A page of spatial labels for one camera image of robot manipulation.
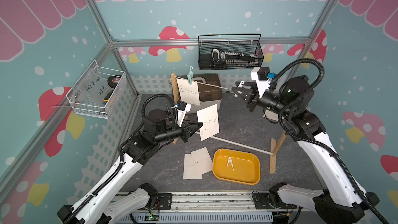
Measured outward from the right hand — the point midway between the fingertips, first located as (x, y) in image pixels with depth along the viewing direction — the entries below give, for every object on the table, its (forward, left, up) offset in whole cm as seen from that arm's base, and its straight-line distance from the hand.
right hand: (235, 85), depth 55 cm
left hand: (-7, +12, -16) cm, 21 cm away
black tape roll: (+21, +59, -15) cm, 64 cm away
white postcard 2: (-9, +13, -49) cm, 51 cm away
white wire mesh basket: (0, +59, -14) cm, 60 cm away
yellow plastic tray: (-12, -11, -49) cm, 51 cm away
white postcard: (-14, +20, -50) cm, 55 cm away
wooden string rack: (-10, -26, -48) cm, 56 cm away
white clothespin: (-9, -3, -48) cm, 49 cm away
